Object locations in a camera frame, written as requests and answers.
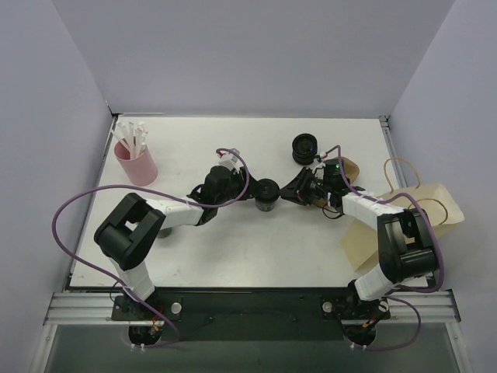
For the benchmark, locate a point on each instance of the brown pulp cup carrier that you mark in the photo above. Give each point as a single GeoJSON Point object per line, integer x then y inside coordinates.
{"type": "Point", "coordinates": [349, 169]}

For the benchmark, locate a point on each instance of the grey paper coffee cup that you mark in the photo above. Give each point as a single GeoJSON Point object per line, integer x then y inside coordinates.
{"type": "Point", "coordinates": [265, 205]}

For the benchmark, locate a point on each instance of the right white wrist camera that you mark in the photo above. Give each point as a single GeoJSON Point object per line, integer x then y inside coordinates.
{"type": "Point", "coordinates": [319, 163]}

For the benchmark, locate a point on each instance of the black mounting base plate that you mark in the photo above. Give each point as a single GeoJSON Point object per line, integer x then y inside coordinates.
{"type": "Point", "coordinates": [253, 328]}

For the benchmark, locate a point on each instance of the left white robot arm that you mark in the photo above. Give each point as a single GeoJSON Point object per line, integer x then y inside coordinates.
{"type": "Point", "coordinates": [128, 233]}

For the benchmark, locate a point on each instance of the black coffee cup lid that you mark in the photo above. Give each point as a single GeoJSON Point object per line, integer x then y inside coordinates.
{"type": "Point", "coordinates": [268, 191]}

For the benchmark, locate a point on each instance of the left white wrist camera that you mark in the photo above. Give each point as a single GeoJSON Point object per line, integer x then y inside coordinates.
{"type": "Point", "coordinates": [229, 160]}

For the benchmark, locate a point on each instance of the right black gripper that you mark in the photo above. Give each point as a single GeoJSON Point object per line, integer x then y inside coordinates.
{"type": "Point", "coordinates": [301, 186]}

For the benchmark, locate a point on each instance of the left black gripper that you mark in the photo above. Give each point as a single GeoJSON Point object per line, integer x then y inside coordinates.
{"type": "Point", "coordinates": [244, 184]}

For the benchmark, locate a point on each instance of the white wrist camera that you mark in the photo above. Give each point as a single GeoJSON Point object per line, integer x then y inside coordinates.
{"type": "Point", "coordinates": [319, 163]}
{"type": "Point", "coordinates": [229, 160]}

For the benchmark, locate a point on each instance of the stack of black lids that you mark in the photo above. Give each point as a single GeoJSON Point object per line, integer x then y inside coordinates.
{"type": "Point", "coordinates": [304, 149]}

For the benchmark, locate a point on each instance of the pink straw holder cup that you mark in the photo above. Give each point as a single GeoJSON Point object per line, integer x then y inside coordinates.
{"type": "Point", "coordinates": [141, 171]}

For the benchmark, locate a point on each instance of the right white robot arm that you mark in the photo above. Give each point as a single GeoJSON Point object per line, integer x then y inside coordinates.
{"type": "Point", "coordinates": [405, 248]}

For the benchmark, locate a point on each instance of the white wrapped straws bundle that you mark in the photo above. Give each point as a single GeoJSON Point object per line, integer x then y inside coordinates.
{"type": "Point", "coordinates": [132, 137]}

